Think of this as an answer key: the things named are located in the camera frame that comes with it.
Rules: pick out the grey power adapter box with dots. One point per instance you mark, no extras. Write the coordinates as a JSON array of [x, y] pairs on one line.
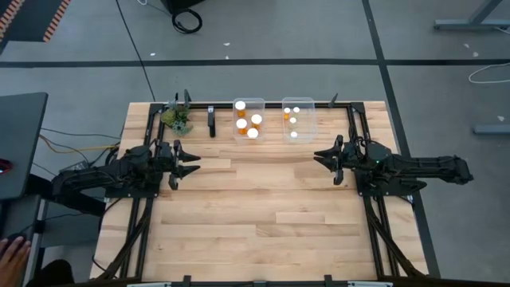
[[73, 167]]

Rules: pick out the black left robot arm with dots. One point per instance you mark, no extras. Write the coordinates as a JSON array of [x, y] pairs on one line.
[[99, 175]]

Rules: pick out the large orange pill bottle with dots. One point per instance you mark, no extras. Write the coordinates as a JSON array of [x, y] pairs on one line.
[[240, 105], [252, 132], [256, 119], [241, 123]]

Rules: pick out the black aluminium table frame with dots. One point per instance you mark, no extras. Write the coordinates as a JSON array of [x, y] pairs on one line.
[[223, 106]]

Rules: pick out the black mat with orange stripes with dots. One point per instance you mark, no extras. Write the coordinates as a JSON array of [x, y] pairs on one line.
[[32, 20]]

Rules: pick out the green artificial succulent plant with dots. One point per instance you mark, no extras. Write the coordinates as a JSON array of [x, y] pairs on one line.
[[177, 119]]

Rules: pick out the grey metal table leg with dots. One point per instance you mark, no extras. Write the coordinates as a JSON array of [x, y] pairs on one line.
[[458, 24]]

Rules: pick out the black upright bracket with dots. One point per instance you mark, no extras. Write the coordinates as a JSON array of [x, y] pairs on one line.
[[211, 123]]

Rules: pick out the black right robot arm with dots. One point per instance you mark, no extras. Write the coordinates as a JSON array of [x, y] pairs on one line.
[[422, 165]]

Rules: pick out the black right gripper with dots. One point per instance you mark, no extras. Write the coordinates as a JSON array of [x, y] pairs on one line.
[[354, 159]]

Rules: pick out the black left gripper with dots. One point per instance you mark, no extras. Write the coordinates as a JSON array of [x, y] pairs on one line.
[[163, 159]]

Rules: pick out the grey metal table foot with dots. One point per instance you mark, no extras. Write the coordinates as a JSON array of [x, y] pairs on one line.
[[492, 129]]

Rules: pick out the dark grey desk top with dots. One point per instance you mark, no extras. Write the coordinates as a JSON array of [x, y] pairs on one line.
[[20, 143]]

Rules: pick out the person's hand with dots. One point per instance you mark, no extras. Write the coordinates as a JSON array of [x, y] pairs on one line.
[[14, 259]]

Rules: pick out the clear plastic bin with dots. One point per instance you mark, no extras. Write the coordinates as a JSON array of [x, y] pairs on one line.
[[259, 104], [308, 119]]

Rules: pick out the small white bottle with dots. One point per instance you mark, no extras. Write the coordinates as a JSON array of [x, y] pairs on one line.
[[287, 111]]

